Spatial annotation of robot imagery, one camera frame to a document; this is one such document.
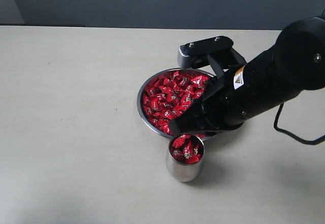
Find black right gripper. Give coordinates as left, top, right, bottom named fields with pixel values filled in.
left=168, top=48, right=248, bottom=137

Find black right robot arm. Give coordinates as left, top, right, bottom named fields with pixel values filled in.
left=169, top=16, right=324, bottom=135

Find red candies in cup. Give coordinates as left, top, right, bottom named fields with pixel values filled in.
left=169, top=134, right=204, bottom=165

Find shiny steel cup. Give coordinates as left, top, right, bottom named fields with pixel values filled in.
left=166, top=138, right=205, bottom=182

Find red wrapped candies pile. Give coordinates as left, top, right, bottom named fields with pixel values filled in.
left=143, top=71, right=211, bottom=135

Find round steel bowl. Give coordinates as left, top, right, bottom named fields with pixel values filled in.
left=137, top=68, right=214, bottom=140

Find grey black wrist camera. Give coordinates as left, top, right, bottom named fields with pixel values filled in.
left=177, top=36, right=234, bottom=69

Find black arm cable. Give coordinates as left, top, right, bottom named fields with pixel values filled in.
left=273, top=103, right=325, bottom=146

